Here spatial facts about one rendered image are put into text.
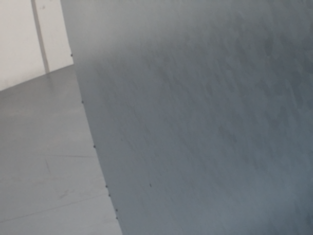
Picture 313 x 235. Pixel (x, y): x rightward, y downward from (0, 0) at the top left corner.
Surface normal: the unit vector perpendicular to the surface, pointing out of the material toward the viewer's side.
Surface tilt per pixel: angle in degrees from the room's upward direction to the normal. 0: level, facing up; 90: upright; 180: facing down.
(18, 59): 90
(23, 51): 90
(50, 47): 90
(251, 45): 90
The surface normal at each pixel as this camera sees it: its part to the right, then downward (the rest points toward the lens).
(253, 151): -0.93, 0.29
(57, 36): 0.31, 0.37
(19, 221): -0.18, -0.88
